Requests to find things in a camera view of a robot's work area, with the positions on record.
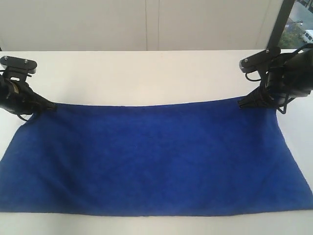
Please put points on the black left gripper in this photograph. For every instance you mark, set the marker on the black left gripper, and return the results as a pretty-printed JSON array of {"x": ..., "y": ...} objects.
[{"x": 18, "y": 98}]

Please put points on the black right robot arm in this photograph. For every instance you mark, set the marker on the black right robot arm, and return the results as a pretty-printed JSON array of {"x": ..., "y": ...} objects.
[{"x": 297, "y": 68}]

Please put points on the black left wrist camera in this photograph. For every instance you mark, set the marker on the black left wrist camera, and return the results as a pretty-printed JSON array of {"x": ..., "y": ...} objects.
[{"x": 17, "y": 68}]

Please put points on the blue towel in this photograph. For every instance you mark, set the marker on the blue towel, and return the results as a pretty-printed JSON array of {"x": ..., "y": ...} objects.
[{"x": 195, "y": 159}]

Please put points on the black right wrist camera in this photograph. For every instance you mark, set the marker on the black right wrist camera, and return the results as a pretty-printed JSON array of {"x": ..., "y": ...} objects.
[{"x": 252, "y": 63}]

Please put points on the black window frame post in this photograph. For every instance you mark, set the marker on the black window frame post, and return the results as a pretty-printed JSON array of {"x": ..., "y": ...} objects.
[{"x": 280, "y": 23}]

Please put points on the white van outside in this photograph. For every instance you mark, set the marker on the white van outside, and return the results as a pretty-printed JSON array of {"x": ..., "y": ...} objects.
[{"x": 307, "y": 36}]

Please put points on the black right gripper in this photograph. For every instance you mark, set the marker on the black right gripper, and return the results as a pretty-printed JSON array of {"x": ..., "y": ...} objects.
[{"x": 272, "y": 93}]

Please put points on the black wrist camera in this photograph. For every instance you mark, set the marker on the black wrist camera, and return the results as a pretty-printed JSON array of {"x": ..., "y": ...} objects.
[
  {"x": 17, "y": 68},
  {"x": 252, "y": 63}
]

